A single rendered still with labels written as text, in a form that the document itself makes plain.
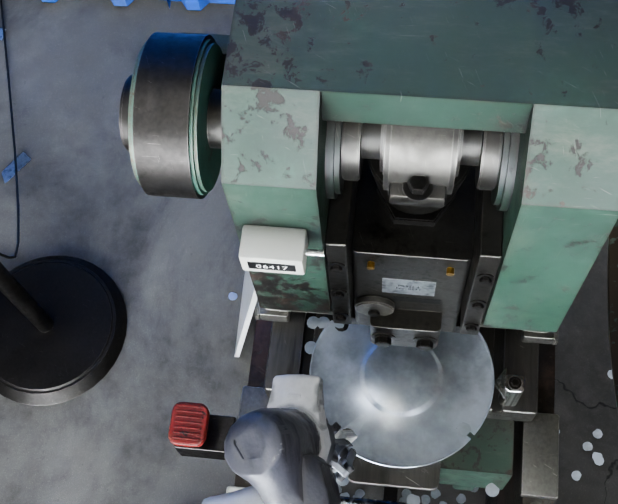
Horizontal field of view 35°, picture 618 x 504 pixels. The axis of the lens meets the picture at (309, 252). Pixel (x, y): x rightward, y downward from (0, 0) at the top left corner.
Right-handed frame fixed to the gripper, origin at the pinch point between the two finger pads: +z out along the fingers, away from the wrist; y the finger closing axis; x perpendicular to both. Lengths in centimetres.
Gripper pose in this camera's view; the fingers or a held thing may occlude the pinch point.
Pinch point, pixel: (342, 440)
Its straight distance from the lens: 152.4
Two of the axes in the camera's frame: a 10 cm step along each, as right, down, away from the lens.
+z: 3.0, 1.6, 9.4
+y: 6.5, 6.8, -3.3
